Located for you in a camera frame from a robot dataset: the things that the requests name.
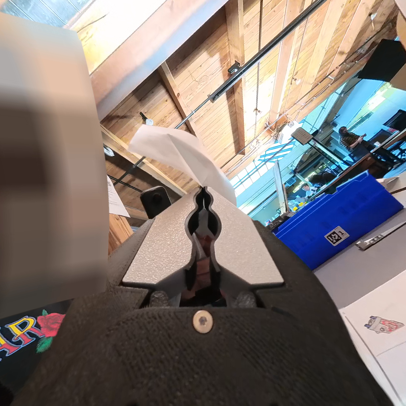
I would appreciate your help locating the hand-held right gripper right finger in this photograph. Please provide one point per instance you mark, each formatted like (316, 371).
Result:
(247, 253)

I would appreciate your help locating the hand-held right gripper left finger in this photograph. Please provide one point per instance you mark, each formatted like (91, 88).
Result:
(158, 247)

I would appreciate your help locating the toy sticker sheet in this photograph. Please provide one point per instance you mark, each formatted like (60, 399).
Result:
(177, 149)

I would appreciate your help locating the person's left hand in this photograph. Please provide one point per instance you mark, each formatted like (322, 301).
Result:
(203, 272)

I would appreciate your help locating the white paper notice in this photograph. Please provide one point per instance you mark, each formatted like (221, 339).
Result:
(115, 199)

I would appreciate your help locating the ceiling lamp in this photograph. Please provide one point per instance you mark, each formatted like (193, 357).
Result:
(146, 120)

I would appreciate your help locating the blue plastic bin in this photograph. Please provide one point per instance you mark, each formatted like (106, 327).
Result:
(349, 209)

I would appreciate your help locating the grey toy brick beam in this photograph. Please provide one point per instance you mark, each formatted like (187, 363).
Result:
(374, 241)

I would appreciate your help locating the sign on stand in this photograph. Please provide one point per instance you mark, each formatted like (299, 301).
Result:
(303, 135)

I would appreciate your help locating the toy instruction booklet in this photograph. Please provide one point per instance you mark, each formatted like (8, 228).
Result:
(380, 349)

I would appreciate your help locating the black printed shirt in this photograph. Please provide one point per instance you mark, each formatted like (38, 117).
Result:
(19, 364)

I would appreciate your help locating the black flag board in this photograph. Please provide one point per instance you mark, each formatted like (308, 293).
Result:
(383, 60)

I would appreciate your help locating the black ceiling track rail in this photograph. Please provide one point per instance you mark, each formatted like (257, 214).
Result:
(241, 71)

